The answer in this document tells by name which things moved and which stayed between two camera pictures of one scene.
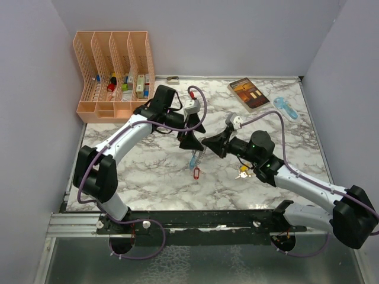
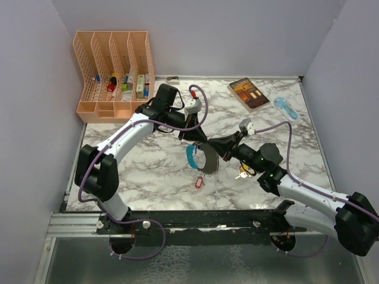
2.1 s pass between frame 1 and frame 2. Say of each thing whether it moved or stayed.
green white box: stayed
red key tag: moved
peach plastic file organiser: stayed
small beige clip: stayed
